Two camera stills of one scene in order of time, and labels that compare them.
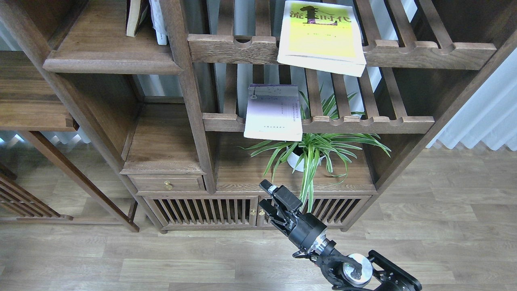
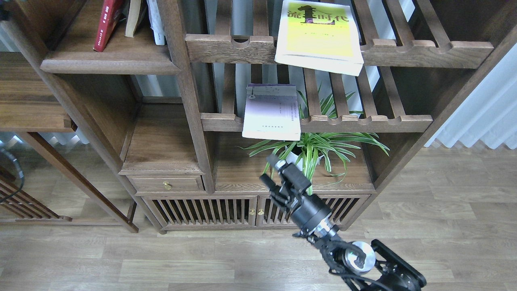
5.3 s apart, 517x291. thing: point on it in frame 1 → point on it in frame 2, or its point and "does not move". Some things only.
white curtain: x=490 y=116 does not move
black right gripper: x=302 y=229 → x=309 y=215
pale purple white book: x=273 y=112 does not move
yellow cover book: x=321 y=36 does not move
